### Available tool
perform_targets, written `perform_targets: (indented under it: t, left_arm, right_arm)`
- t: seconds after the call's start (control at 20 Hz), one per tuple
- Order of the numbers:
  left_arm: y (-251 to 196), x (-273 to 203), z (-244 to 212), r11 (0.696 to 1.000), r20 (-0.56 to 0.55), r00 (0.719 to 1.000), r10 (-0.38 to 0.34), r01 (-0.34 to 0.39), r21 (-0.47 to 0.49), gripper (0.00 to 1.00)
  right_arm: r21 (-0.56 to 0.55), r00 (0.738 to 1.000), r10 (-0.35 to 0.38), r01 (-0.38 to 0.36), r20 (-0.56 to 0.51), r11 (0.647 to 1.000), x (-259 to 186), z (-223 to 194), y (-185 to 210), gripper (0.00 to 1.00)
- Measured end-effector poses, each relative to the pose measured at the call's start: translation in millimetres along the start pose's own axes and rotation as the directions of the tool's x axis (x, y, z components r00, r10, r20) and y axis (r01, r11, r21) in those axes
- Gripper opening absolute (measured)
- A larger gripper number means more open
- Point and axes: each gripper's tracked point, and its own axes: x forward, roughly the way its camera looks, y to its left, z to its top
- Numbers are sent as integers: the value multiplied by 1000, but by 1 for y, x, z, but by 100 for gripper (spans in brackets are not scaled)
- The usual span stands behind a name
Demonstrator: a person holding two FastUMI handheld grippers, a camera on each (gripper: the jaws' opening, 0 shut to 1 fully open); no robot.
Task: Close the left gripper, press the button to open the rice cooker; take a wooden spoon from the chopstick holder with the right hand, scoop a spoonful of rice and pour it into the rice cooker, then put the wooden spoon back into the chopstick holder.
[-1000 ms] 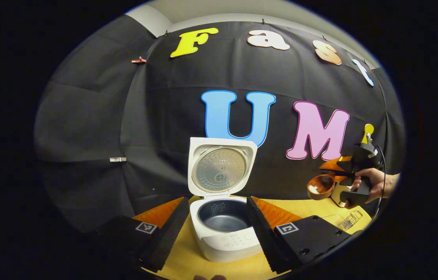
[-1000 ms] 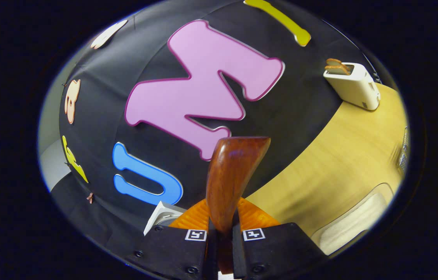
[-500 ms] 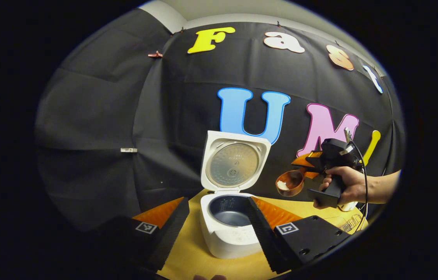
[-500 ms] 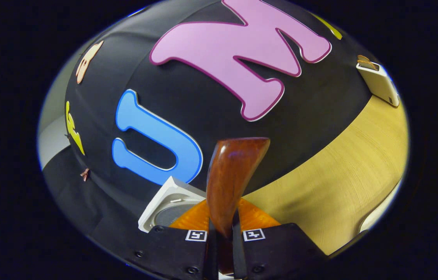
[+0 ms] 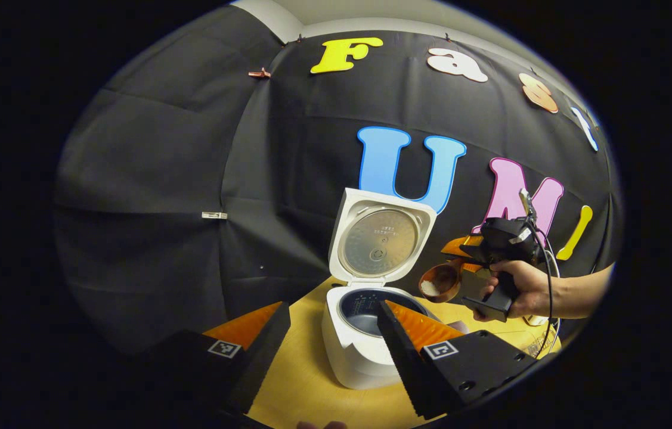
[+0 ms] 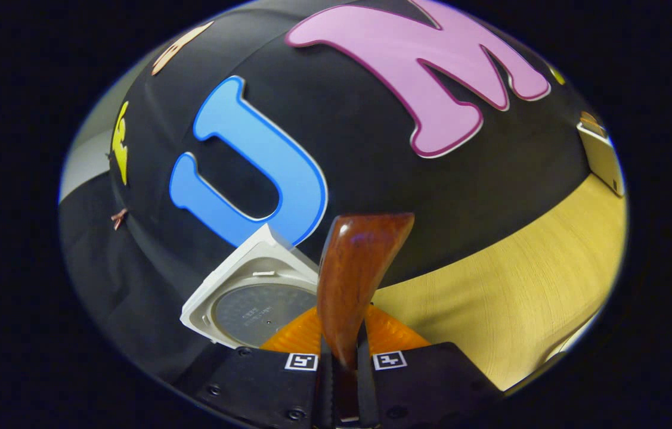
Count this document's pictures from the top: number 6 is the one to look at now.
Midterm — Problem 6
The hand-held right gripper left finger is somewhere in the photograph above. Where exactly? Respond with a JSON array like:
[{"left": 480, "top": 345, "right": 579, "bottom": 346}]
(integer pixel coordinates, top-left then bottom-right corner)
[{"left": 191, "top": 306, "right": 324, "bottom": 429}]

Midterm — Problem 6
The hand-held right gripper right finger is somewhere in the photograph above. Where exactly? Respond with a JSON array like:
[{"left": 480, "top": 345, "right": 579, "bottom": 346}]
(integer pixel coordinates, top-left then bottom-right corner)
[{"left": 357, "top": 304, "right": 504, "bottom": 429}]

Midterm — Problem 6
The brown wooden spoon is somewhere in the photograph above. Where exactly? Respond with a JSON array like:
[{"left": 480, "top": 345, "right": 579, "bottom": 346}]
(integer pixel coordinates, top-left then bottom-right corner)
[{"left": 316, "top": 213, "right": 416, "bottom": 419}]

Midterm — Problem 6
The white toaster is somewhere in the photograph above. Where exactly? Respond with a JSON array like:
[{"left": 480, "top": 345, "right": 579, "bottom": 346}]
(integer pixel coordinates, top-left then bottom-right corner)
[{"left": 577, "top": 119, "right": 626, "bottom": 197}]

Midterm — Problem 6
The brown toast slice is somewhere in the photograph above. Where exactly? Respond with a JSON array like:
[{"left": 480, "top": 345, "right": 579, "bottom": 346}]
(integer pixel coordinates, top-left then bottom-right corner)
[{"left": 580, "top": 111, "right": 608, "bottom": 135}]

